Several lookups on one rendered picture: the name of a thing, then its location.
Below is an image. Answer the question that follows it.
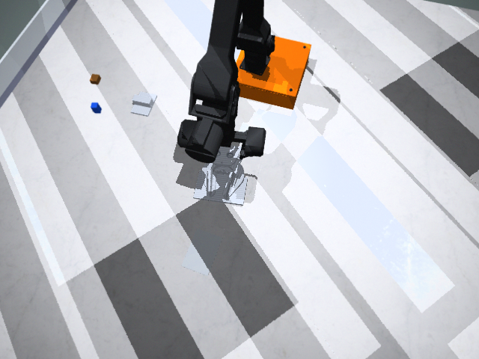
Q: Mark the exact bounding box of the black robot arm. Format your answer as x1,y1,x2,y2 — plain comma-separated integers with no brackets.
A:
185,0,275,163

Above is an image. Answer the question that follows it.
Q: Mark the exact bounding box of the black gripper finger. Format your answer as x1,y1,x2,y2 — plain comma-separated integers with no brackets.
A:
239,145,252,159

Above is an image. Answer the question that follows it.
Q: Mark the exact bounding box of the blue cube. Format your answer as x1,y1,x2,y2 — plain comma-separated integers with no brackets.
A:
91,102,102,113

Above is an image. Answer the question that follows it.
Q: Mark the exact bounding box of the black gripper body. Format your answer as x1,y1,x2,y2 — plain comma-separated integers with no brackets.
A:
177,119,266,157

